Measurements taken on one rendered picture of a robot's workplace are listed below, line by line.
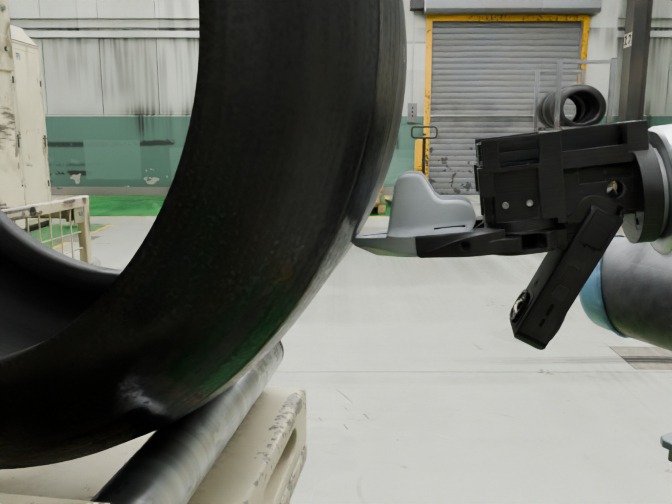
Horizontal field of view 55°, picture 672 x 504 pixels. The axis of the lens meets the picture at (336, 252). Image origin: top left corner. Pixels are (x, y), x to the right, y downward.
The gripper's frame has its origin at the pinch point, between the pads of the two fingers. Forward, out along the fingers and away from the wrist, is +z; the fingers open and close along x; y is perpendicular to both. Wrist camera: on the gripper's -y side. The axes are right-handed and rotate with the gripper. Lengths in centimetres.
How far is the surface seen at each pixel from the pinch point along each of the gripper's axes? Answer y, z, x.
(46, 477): -18.3, 32.0, -0.7
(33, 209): 4, 58, -44
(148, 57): 197, 478, -1060
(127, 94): 139, 526, -1053
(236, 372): -4.5, 7.4, 13.1
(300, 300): -0.5, 2.9, 12.7
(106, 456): -18.7, 28.6, -5.2
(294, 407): -15.2, 9.5, -6.1
